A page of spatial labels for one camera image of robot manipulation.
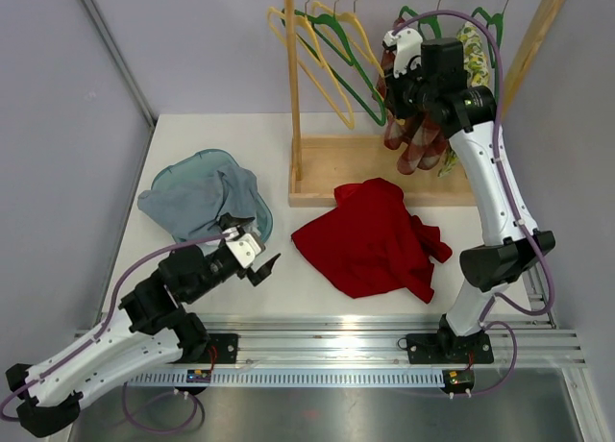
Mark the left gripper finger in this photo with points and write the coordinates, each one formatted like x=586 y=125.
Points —
x=264 y=271
x=230 y=224

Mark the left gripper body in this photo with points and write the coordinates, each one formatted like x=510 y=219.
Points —
x=228 y=269

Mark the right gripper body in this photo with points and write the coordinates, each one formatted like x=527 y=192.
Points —
x=408 y=93

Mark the light blue denim skirt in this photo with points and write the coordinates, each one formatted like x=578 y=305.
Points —
x=197 y=206

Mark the red pleated skirt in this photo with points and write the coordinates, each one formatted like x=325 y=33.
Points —
x=369 y=244

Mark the white skirt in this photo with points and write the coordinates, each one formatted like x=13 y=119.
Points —
x=252 y=227

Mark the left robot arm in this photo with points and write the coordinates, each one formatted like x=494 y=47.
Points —
x=147 y=324

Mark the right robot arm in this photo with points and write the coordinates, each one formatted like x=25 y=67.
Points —
x=428 y=78

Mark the red plaid skirt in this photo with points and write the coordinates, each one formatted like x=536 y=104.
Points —
x=419 y=140

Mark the lemon print skirt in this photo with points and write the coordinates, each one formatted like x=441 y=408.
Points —
x=476 y=65

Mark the wooden clothes rack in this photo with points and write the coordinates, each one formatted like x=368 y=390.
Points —
x=319 y=163

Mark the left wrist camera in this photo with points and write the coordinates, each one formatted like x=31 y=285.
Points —
x=245 y=247

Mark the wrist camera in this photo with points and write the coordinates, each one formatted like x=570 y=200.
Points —
x=245 y=247
x=404 y=46

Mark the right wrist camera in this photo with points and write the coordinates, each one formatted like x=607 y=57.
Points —
x=404 y=46

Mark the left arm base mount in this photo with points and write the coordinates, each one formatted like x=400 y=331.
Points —
x=223 y=346

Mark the aluminium mounting rail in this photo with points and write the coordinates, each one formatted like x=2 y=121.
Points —
x=299 y=333

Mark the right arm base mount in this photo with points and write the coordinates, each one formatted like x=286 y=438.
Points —
x=436 y=349

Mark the aluminium corner post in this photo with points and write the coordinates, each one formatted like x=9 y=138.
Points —
x=102 y=29

